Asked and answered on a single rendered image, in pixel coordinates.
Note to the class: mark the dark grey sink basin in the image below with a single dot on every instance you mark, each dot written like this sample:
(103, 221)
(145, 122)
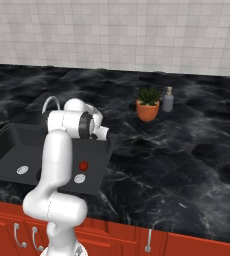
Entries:
(10, 150)

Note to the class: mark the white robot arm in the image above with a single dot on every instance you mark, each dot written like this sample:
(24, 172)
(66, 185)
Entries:
(56, 166)

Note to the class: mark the narrow red cupboard door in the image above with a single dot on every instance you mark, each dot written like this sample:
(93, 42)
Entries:
(157, 241)

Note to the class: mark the green plant in orange pot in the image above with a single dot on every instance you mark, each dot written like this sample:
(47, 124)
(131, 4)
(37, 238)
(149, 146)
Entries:
(147, 106)

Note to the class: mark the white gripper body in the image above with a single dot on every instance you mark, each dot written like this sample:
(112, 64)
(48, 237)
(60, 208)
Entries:
(102, 133)

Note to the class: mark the red bell pepper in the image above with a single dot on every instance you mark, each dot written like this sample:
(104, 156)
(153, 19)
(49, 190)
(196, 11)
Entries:
(83, 165)

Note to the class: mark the curved silver faucet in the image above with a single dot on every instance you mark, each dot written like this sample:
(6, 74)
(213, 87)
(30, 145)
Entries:
(51, 98)

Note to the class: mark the grey soap dispenser bottle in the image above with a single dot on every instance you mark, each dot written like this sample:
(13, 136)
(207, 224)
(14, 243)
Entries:
(168, 101)

